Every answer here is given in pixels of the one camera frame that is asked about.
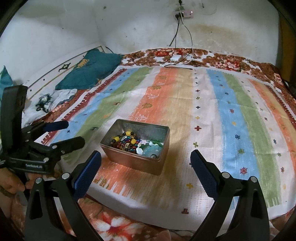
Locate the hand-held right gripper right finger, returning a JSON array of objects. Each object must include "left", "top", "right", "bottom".
[{"left": 190, "top": 149, "right": 270, "bottom": 241}]

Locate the person's left hand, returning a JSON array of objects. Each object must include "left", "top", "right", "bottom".
[{"left": 0, "top": 167, "right": 36, "bottom": 198}]

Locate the light blue bead bracelet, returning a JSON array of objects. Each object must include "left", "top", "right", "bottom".
[{"left": 136, "top": 140, "right": 164, "bottom": 158}]

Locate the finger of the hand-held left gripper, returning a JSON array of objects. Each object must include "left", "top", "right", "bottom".
[
  {"left": 30, "top": 136, "right": 85, "bottom": 163},
  {"left": 21, "top": 120, "right": 70, "bottom": 142}
]

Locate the black power cable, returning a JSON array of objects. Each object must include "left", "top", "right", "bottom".
[{"left": 169, "top": 15, "right": 181, "bottom": 49}]

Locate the crumpled white cloth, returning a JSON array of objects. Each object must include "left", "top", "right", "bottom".
[{"left": 22, "top": 89, "right": 78, "bottom": 127}]

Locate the yellow wooden board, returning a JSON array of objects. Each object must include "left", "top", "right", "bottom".
[{"left": 278, "top": 13, "right": 296, "bottom": 72}]

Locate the thin black cable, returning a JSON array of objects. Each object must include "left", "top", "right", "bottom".
[{"left": 164, "top": 65, "right": 193, "bottom": 70}]

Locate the multicolour bead bracelet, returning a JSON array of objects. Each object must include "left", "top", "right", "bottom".
[{"left": 110, "top": 130, "right": 142, "bottom": 154}]

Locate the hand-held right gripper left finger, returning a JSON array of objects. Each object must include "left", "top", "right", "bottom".
[{"left": 24, "top": 150, "right": 102, "bottom": 241}]

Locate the teal pillow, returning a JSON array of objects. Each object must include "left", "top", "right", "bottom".
[{"left": 55, "top": 49, "right": 122, "bottom": 91}]

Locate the striped printed cloth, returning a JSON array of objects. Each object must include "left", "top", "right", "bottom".
[{"left": 35, "top": 65, "right": 296, "bottom": 223}]

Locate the teal cushion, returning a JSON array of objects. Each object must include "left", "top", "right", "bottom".
[{"left": 0, "top": 65, "right": 14, "bottom": 89}]

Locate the metal tin box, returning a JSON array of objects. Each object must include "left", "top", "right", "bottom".
[{"left": 100, "top": 119, "right": 170, "bottom": 176}]

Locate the white power strip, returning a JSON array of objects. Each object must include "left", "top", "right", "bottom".
[{"left": 174, "top": 10, "right": 194, "bottom": 19}]

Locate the white charging cable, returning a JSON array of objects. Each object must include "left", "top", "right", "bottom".
[{"left": 181, "top": 18, "right": 194, "bottom": 61}]

